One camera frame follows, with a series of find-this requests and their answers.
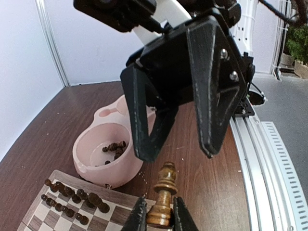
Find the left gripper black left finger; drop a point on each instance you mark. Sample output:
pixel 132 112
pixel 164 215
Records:
pixel 137 218

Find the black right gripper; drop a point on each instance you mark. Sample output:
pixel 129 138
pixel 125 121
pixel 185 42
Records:
pixel 197 61

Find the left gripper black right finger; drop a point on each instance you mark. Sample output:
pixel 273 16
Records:
pixel 183 220

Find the light brown chess king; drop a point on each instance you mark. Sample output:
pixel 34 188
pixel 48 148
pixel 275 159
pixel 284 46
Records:
pixel 160 214

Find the dark tall chess piece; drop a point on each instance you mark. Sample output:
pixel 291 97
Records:
pixel 94 199

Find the dark pawn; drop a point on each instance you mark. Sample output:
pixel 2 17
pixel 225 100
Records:
pixel 44 197

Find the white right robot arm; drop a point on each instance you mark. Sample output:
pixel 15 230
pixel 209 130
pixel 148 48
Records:
pixel 207 14

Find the dark chess pieces pile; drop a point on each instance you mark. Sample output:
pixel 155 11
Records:
pixel 117 148

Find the wooden chess board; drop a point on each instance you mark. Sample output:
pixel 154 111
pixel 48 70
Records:
pixel 41 217

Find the pink plastic double bowl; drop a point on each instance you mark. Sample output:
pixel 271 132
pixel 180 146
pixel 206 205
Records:
pixel 103 153

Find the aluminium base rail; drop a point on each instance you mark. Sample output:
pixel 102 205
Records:
pixel 274 195

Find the aluminium frame post right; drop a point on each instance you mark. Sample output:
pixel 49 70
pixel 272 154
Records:
pixel 51 43

